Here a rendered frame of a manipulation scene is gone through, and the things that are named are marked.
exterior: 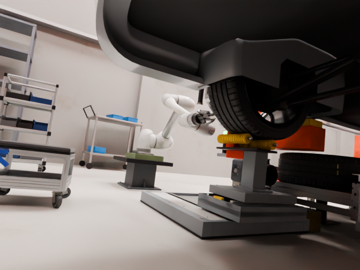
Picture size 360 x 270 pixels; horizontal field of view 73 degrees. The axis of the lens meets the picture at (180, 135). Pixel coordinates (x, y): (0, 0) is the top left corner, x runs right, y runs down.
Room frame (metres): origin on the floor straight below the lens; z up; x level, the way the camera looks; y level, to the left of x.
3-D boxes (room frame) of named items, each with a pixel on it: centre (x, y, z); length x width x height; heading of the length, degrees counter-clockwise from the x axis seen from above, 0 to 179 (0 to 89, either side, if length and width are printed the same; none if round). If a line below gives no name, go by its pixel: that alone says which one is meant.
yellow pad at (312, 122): (1.72, -0.89, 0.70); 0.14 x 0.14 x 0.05; 28
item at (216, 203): (1.45, -0.46, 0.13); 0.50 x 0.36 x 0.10; 118
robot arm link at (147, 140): (2.68, 0.36, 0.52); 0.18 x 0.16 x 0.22; 113
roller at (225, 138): (1.45, -0.32, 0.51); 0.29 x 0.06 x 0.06; 28
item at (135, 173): (2.68, 0.37, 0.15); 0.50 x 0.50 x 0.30; 29
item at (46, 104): (2.71, 1.70, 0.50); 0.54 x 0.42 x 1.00; 118
